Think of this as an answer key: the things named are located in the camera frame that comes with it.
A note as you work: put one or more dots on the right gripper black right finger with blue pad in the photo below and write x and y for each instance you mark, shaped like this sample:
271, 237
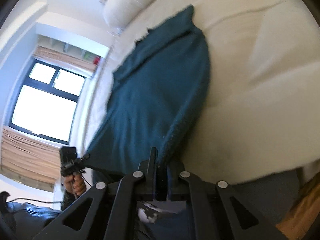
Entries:
217, 211

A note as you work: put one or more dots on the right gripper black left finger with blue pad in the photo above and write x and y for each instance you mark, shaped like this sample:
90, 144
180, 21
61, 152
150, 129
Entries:
106, 211

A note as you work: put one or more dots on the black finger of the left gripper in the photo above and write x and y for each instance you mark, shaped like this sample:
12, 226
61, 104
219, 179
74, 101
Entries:
85, 157

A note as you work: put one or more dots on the dark teal knit sweater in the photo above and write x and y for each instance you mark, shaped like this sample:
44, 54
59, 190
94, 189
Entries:
157, 95

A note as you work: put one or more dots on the person's dark clothed forearm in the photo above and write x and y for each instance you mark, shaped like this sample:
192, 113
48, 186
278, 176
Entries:
68, 199

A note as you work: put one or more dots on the person's left hand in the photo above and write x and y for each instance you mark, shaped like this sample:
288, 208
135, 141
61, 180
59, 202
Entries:
74, 184

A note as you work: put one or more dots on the beige curtain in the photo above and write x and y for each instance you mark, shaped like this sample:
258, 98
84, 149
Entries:
29, 157

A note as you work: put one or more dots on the black framed window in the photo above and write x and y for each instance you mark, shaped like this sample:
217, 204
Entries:
46, 104

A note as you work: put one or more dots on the red box on shelf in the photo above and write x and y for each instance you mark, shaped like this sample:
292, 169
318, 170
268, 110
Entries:
96, 60

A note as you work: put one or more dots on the beige bed with duvet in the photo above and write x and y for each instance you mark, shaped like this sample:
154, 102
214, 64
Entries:
261, 112

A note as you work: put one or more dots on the white fluffy pillow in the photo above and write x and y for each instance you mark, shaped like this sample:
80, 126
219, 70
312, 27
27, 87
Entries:
118, 14

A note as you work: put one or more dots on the white wall shelf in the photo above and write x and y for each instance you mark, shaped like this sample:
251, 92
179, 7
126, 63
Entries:
49, 48

